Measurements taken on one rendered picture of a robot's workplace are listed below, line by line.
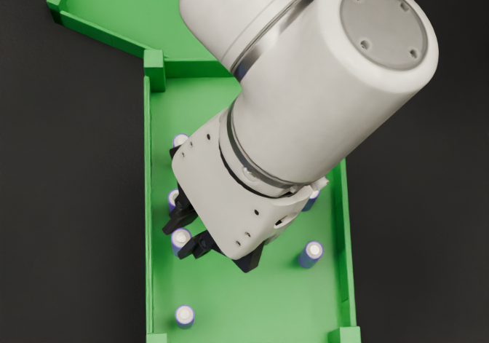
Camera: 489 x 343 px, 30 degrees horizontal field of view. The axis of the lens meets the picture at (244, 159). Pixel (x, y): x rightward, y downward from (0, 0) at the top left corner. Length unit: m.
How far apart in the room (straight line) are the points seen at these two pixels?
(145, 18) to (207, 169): 0.78
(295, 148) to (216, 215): 0.14
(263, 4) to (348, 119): 0.09
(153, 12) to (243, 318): 0.66
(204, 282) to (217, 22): 0.42
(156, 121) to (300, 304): 0.25
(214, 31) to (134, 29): 0.88
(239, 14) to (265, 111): 0.06
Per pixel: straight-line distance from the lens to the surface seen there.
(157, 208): 0.96
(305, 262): 0.92
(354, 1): 0.55
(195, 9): 0.58
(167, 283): 0.94
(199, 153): 0.70
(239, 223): 0.69
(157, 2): 1.47
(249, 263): 0.74
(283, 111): 0.57
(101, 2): 1.47
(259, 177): 0.63
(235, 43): 0.57
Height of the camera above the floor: 1.34
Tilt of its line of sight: 75 degrees down
